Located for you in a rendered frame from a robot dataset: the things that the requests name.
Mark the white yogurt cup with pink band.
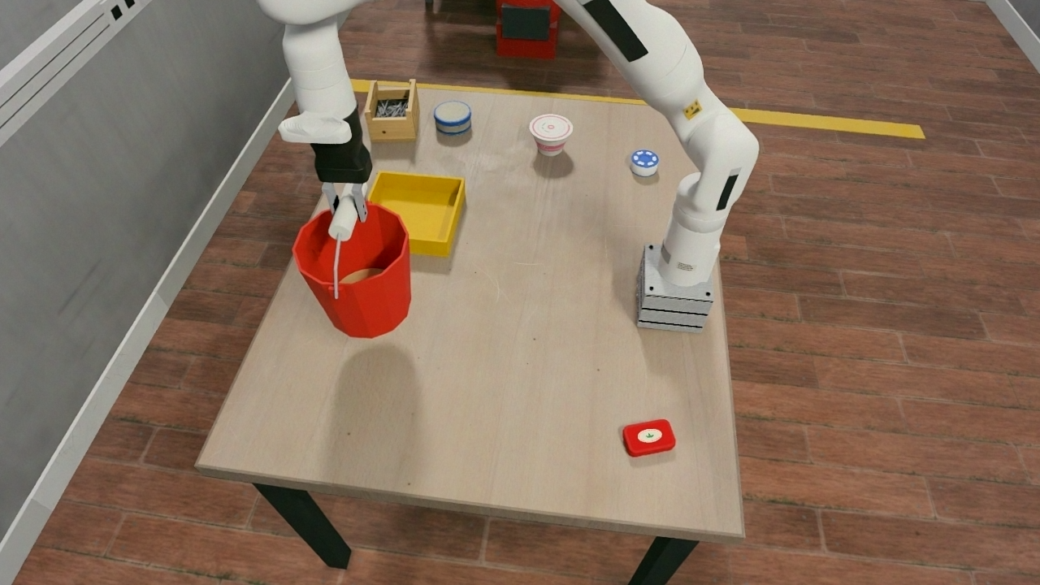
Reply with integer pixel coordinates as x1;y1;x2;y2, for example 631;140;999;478
530;115;573;156

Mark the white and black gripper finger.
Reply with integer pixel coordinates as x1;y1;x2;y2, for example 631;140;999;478
352;184;368;223
321;182;340;217

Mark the yellow shallow tray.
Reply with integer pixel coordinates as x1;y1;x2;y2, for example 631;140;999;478
368;171;466;257

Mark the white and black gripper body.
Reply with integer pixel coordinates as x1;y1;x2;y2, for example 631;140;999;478
278;71;373;184

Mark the small wooden crate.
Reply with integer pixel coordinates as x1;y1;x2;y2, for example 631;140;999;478
364;79;420;143

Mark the blue and grey round tin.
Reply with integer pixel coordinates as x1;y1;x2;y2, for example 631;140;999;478
434;101;471;136

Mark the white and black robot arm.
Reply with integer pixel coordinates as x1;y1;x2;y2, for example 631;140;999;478
256;0;759;287

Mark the red mint tin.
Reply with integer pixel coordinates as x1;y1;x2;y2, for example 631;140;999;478
622;419;676;457

